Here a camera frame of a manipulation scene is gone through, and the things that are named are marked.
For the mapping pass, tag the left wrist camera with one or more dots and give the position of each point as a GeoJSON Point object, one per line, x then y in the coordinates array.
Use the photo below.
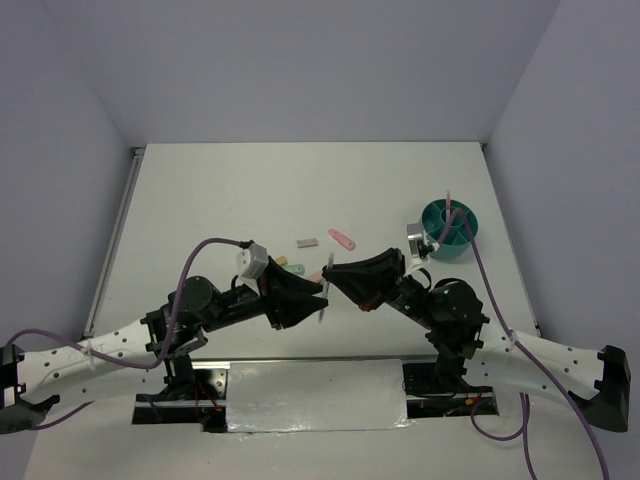
{"type": "Point", "coordinates": [251, 262]}

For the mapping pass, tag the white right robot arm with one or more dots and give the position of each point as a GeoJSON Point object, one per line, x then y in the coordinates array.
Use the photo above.
{"type": "Point", "coordinates": [475, 350]}

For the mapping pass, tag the pink correction tape dispenser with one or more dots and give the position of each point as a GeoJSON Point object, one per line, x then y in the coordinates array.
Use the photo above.
{"type": "Point", "coordinates": [342, 239]}

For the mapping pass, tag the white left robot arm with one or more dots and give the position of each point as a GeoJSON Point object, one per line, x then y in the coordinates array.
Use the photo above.
{"type": "Point", "coordinates": [151, 356]}

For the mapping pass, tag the clear ballpoint pen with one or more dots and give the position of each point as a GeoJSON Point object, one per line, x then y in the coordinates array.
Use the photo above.
{"type": "Point", "coordinates": [325, 285]}

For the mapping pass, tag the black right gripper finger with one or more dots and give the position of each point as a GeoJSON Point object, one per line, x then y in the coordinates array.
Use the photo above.
{"type": "Point", "coordinates": [388, 264]}
{"type": "Point", "coordinates": [367, 293]}

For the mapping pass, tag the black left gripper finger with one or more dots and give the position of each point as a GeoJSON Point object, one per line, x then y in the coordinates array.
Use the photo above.
{"type": "Point", "coordinates": [287, 312]}
{"type": "Point", "coordinates": [277, 282]}

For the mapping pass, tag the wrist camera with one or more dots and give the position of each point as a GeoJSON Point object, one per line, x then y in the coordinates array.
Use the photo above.
{"type": "Point", "coordinates": [420, 247]}
{"type": "Point", "coordinates": [251, 262]}

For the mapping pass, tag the grey rectangular eraser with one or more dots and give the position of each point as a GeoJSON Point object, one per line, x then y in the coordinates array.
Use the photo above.
{"type": "Point", "coordinates": [307, 243]}

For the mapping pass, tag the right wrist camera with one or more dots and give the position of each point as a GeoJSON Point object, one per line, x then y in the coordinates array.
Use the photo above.
{"type": "Point", "coordinates": [420, 247]}

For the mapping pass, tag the green correction tape dispenser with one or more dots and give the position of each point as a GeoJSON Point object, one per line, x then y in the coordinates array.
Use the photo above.
{"type": "Point", "coordinates": [296, 269]}

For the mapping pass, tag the aluminium table rail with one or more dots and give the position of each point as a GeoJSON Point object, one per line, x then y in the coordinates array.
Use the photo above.
{"type": "Point", "coordinates": [137, 156]}

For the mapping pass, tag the teal round desk organizer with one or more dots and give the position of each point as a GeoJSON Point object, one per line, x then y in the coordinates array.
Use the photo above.
{"type": "Point", "coordinates": [463, 228]}

